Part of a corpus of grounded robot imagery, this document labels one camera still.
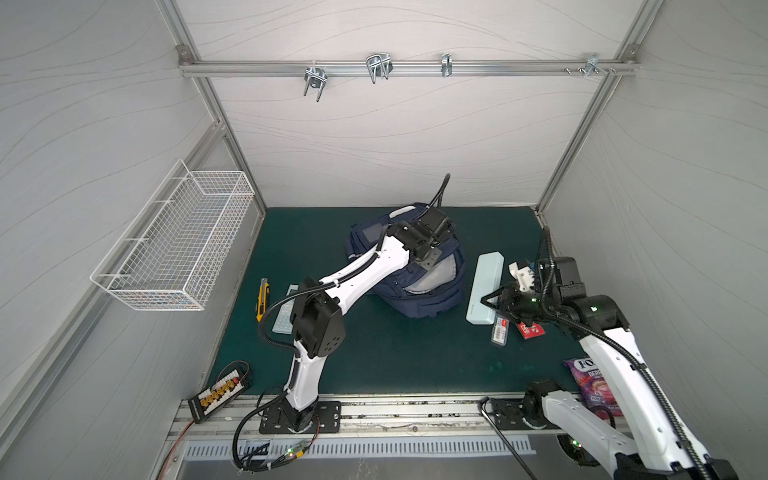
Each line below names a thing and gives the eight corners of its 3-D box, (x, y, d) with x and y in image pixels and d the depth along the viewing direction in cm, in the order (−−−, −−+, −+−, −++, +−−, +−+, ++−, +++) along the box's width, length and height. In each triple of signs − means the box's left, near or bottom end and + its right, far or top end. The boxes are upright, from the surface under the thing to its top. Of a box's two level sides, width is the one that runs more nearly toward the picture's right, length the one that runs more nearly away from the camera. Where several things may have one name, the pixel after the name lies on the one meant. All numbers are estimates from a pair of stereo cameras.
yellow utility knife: (257, 321, 93) (254, 318, 90) (263, 282, 102) (260, 278, 100) (265, 320, 93) (262, 316, 91) (270, 281, 102) (268, 277, 100)
